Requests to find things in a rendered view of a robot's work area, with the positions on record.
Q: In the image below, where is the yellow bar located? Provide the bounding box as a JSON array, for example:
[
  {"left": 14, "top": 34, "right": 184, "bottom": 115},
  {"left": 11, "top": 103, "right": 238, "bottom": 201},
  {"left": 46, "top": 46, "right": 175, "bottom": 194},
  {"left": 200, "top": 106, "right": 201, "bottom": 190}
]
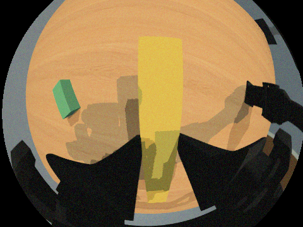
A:
[{"left": 137, "top": 36, "right": 184, "bottom": 204}]

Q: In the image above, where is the green rectangular block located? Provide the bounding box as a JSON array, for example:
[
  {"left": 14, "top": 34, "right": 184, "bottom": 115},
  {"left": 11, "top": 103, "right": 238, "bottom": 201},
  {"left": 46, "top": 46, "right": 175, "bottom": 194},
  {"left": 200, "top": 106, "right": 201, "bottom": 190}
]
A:
[{"left": 52, "top": 79, "right": 81, "bottom": 119}]

